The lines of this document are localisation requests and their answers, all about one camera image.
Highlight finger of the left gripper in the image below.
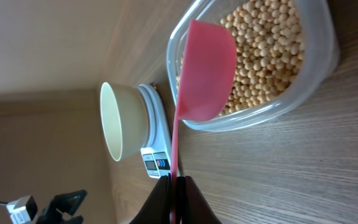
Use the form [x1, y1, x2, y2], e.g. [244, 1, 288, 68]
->
[36, 190, 87, 224]

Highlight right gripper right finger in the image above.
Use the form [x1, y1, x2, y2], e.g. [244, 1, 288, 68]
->
[175, 176, 221, 224]

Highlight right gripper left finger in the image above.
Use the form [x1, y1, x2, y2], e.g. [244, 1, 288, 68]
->
[130, 174, 172, 224]

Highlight pink plastic scoop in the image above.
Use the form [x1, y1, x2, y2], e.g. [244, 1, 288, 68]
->
[168, 19, 238, 224]

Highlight white digital kitchen scale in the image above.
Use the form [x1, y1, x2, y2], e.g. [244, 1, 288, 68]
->
[136, 84, 172, 179]

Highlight white bowl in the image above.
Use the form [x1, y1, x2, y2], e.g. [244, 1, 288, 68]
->
[99, 82, 149, 161]

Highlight clear plastic container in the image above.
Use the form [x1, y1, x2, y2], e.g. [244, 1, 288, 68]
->
[166, 0, 340, 132]

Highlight soybeans in container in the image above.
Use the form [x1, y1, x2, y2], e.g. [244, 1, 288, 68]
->
[177, 0, 305, 116]

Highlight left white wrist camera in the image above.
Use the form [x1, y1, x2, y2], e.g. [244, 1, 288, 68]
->
[6, 195, 38, 224]

